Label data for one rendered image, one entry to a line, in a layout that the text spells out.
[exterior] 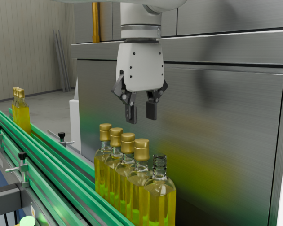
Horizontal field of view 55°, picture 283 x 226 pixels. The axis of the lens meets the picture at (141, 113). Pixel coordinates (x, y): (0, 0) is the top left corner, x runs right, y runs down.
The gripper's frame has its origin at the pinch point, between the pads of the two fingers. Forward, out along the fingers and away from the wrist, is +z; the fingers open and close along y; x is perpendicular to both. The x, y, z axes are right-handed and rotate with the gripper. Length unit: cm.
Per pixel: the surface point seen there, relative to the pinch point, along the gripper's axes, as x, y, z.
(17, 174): -64, 15, 35
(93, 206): -13.5, 6.3, 27.6
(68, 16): -1103, -436, -159
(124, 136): -4.9, 1.4, 6.5
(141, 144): 1.4, 1.1, 6.8
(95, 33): -47, -13, -20
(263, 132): 21.7, -12.3, 1.5
